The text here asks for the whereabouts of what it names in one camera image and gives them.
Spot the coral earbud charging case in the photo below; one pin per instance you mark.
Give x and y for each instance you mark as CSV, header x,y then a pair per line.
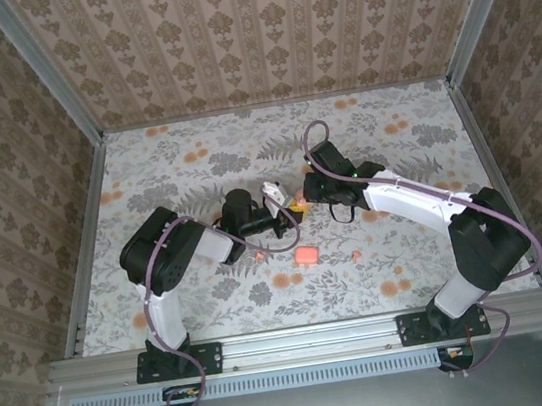
x,y
306,255

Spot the floral printed table covering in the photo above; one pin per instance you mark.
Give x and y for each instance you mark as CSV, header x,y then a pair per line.
x,y
314,298

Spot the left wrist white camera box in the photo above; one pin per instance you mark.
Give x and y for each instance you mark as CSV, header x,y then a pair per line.
x,y
272,192

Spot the wide aluminium extrusion beam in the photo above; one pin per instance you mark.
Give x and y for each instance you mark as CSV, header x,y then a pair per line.
x,y
310,341

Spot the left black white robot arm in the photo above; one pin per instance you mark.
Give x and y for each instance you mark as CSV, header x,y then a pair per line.
x,y
158,259

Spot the thin aluminium table edge rail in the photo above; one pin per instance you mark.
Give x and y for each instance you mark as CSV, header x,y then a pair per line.
x,y
277,105

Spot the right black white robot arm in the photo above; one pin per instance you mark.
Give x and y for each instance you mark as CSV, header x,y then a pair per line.
x,y
489,243

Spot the aluminium frame post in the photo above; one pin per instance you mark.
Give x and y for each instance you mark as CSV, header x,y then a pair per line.
x,y
481,7
46,78

